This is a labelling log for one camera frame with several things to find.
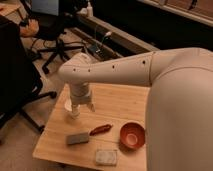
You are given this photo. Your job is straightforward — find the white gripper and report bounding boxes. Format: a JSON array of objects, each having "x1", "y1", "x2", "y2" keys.
[{"x1": 69, "y1": 83, "x2": 95, "y2": 118}]

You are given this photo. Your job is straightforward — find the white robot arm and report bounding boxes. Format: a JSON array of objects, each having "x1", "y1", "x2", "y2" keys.
[{"x1": 59, "y1": 47, "x2": 213, "y2": 171}]

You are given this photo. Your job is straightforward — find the white spray bottle background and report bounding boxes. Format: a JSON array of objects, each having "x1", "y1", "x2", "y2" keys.
[{"x1": 87, "y1": 0, "x2": 93, "y2": 17}]

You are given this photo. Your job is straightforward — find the person's hand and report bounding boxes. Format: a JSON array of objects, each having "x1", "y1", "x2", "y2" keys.
[{"x1": 20, "y1": 19, "x2": 39, "y2": 37}]

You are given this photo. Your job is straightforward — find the grey-green sponge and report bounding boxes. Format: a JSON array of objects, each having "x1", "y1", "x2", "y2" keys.
[{"x1": 95, "y1": 149, "x2": 117, "y2": 166}]

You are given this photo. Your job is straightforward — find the red bowl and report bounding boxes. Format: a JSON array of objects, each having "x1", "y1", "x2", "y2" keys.
[{"x1": 120, "y1": 122, "x2": 145, "y2": 150}]

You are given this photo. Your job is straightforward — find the black office chair left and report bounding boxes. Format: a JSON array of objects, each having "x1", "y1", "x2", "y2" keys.
[{"x1": 0, "y1": 15, "x2": 57, "y2": 133}]

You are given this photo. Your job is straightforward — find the black office chair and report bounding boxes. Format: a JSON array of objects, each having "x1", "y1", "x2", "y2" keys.
[
  {"x1": 0, "y1": 15, "x2": 57, "y2": 133},
  {"x1": 19, "y1": 0, "x2": 88, "y2": 75}
]

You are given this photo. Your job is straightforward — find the black office chair back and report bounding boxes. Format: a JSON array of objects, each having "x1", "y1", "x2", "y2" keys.
[{"x1": 19, "y1": 0, "x2": 88, "y2": 75}]

